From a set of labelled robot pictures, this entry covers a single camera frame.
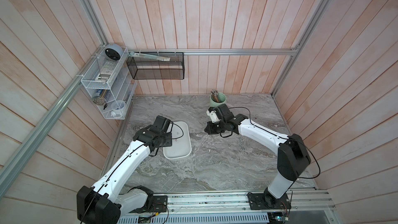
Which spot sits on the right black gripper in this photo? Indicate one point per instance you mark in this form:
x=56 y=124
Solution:
x=210 y=131

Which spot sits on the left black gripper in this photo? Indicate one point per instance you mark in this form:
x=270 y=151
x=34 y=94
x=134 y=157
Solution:
x=168 y=142

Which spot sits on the pile of metal screws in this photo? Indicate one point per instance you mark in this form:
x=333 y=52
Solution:
x=241 y=144

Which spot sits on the white rectangular storage box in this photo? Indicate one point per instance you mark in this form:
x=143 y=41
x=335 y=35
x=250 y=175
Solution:
x=181 y=143

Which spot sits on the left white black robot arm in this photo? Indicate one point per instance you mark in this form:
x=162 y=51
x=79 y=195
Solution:
x=103 y=203

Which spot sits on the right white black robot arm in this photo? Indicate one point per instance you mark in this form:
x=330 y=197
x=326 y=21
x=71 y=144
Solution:
x=292 y=155

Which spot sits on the green pen holder cup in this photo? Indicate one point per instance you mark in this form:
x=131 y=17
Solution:
x=222 y=97

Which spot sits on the pens in green cup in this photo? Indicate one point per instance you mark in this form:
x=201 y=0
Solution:
x=215 y=96

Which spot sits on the flat packaged item on basket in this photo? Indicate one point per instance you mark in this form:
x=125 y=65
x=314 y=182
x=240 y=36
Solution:
x=148 y=56

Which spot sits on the round grey alarm clock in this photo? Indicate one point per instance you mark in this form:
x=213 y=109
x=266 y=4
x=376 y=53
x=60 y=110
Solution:
x=114 y=52

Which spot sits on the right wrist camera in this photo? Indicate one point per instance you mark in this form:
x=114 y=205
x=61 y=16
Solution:
x=211 y=113

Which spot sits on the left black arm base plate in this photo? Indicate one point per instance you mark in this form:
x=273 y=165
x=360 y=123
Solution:
x=158 y=203

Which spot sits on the black wire mesh basket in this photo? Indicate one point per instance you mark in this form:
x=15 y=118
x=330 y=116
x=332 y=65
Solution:
x=146 y=69

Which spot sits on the white wire wall shelf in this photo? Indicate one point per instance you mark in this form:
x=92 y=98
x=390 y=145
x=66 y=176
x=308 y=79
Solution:
x=107 y=80

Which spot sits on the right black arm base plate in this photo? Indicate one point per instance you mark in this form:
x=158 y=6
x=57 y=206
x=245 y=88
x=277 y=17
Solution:
x=268 y=202

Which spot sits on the horizontal aluminium wall rail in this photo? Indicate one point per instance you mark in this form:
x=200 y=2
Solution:
x=225 y=52

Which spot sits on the aluminium front frame rails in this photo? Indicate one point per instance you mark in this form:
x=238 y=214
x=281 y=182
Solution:
x=217 y=202

